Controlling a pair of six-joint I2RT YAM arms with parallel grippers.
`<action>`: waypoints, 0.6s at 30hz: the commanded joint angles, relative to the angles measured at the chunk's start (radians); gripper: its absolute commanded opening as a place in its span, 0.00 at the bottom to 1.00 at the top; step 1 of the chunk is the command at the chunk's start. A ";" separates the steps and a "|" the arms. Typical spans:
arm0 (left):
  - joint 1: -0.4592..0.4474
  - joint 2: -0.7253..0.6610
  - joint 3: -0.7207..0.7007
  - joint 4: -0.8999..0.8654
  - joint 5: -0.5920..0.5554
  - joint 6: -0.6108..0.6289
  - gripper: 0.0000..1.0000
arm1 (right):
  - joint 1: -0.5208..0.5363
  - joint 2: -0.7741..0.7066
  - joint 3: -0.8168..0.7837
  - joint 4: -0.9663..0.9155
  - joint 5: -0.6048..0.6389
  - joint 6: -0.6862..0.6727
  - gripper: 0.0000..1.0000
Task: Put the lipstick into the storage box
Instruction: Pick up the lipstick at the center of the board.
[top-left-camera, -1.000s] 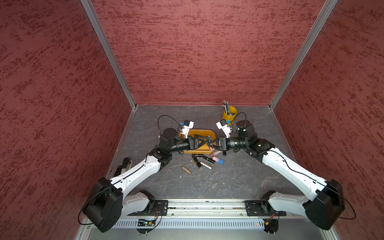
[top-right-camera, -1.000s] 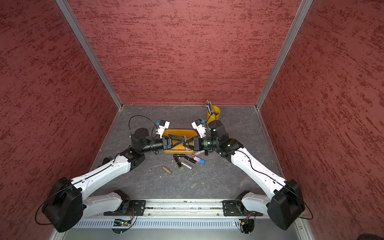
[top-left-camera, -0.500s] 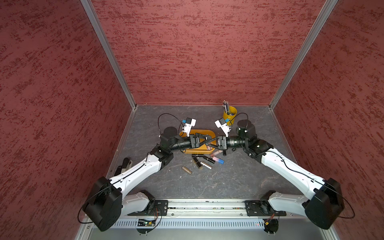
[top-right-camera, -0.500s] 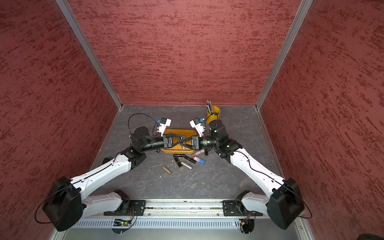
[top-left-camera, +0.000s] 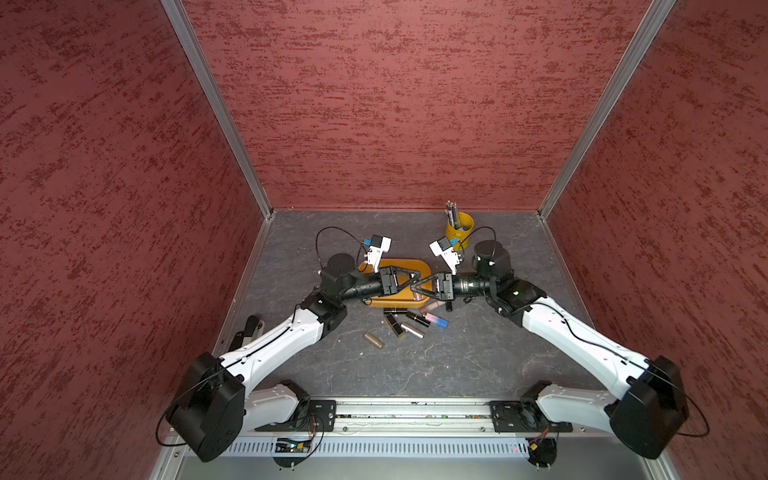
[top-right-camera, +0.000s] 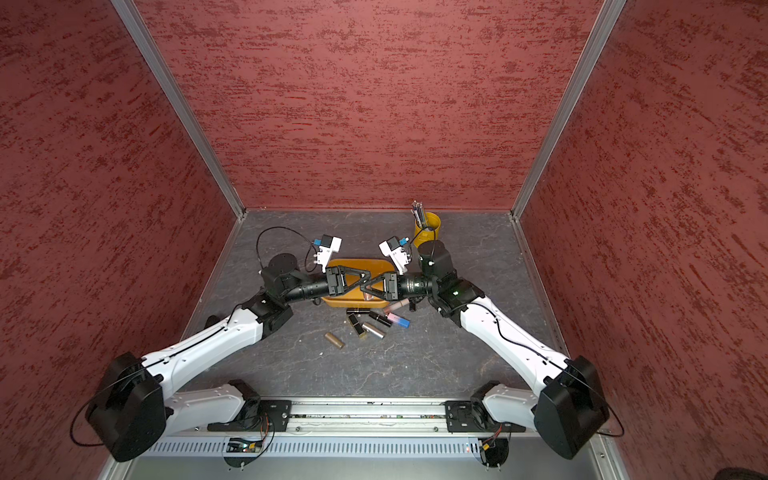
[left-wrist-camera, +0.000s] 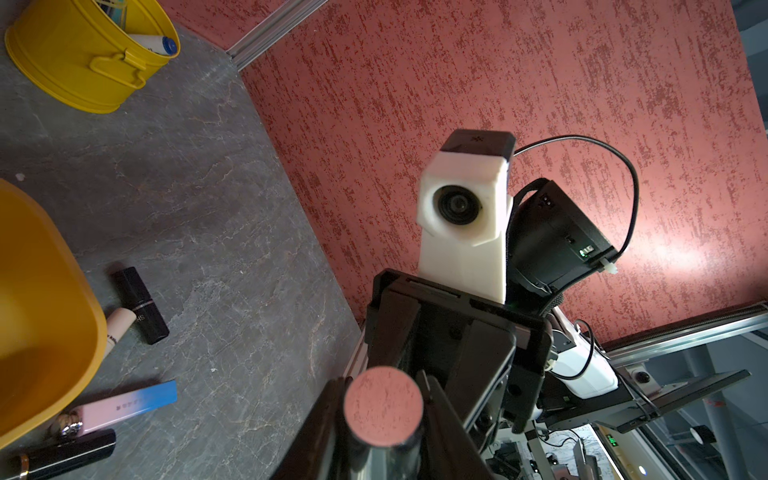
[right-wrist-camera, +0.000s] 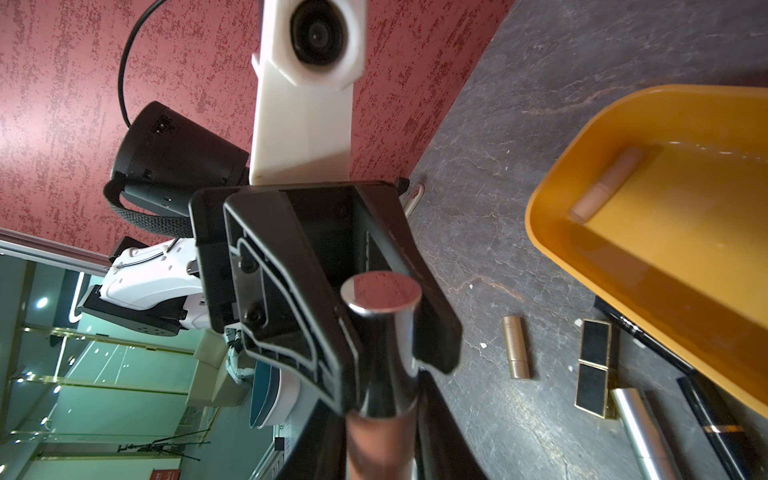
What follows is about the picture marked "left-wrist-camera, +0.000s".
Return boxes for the pens in bucket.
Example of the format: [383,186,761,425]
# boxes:
[95,0,179,57]

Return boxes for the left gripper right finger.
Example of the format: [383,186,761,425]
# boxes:
[416,370,495,480]

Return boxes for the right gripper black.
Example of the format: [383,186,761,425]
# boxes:
[365,269,553,447]

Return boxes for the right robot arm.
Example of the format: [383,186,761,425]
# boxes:
[365,178,630,447]

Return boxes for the yellow pen bucket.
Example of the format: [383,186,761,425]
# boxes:
[4,0,181,114]

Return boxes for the yellow storage tray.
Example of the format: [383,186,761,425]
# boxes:
[1,181,106,447]

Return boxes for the black gold-band lipstick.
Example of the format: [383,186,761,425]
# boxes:
[1,429,117,480]

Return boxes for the pink blue gradient lipstick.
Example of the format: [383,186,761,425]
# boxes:
[48,380,178,439]

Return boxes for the silver cap lip gloss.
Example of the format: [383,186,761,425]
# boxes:
[343,366,424,479]

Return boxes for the black round lipstick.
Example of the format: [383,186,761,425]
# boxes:
[111,267,170,345]

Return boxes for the right corner aluminium post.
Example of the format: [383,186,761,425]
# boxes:
[226,0,327,71]

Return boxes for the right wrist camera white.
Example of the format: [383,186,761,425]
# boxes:
[417,129,516,304]

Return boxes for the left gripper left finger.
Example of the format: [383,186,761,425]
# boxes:
[271,377,352,480]

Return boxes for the pale pink lip gloss tube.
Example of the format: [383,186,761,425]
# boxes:
[103,307,137,359]

